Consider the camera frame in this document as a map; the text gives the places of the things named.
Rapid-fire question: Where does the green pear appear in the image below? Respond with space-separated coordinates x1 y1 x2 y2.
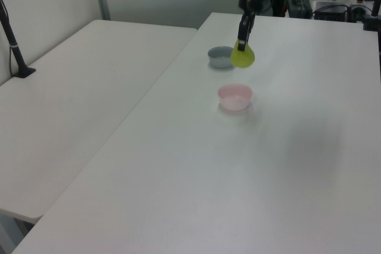
230 39 256 69

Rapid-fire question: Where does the grey bowl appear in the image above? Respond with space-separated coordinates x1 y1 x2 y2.
207 46 236 69

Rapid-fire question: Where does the pink bowl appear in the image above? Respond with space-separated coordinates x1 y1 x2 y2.
217 83 253 111

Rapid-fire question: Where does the black box with green parts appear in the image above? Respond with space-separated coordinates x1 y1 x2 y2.
286 0 313 18

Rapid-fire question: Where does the black electronic device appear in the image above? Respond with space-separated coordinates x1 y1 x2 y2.
312 3 349 21

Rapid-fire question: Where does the white side table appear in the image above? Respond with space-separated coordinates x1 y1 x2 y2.
0 19 199 225

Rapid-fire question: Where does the black camera stand pole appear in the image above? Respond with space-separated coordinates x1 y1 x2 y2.
362 0 381 32

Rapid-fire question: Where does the black camera stand with cable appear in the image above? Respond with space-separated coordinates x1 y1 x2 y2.
0 0 37 79

